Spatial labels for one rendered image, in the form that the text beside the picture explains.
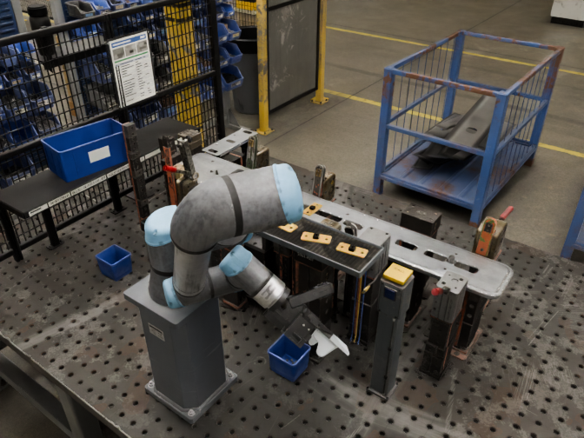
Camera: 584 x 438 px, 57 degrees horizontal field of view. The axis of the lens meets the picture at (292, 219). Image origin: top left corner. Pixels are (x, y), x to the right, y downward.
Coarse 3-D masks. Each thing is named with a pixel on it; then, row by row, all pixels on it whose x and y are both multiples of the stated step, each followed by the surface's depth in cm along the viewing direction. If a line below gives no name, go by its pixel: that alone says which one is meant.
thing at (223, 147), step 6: (234, 132) 254; (240, 132) 254; (252, 132) 254; (222, 138) 249; (228, 138) 249; (234, 138) 249; (240, 138) 249; (246, 138) 249; (222, 144) 243; (228, 144) 243; (234, 144) 243; (240, 144) 245; (204, 150) 238; (216, 150) 238; (222, 150) 238; (228, 150) 239
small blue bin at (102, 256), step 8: (112, 248) 216; (120, 248) 214; (96, 256) 209; (104, 256) 214; (112, 256) 217; (120, 256) 217; (128, 256) 210; (104, 264) 209; (112, 264) 205; (120, 264) 209; (128, 264) 212; (104, 272) 212; (112, 272) 208; (120, 272) 210; (128, 272) 214
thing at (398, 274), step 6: (396, 264) 146; (390, 270) 144; (396, 270) 144; (402, 270) 144; (408, 270) 144; (384, 276) 143; (390, 276) 142; (396, 276) 142; (402, 276) 142; (408, 276) 142; (396, 282) 141; (402, 282) 140
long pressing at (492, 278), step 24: (216, 168) 225; (240, 168) 225; (312, 216) 194; (336, 216) 195; (360, 216) 194; (408, 240) 183; (432, 240) 183; (408, 264) 172; (432, 264) 172; (480, 264) 172; (504, 264) 172; (480, 288) 162; (504, 288) 163
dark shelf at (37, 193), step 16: (144, 128) 251; (160, 128) 251; (176, 128) 251; (192, 128) 251; (144, 144) 237; (144, 160) 230; (32, 176) 213; (48, 176) 213; (96, 176) 213; (0, 192) 203; (16, 192) 203; (32, 192) 203; (48, 192) 203; (64, 192) 203; (16, 208) 194; (32, 208) 194; (48, 208) 199
